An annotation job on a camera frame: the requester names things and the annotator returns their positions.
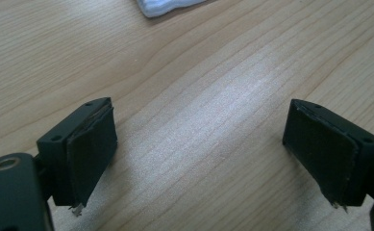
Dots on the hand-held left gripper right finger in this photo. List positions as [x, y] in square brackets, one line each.
[322, 150]

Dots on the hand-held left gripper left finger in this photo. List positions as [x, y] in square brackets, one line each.
[88, 154]

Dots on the white sock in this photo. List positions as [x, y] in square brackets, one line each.
[162, 6]

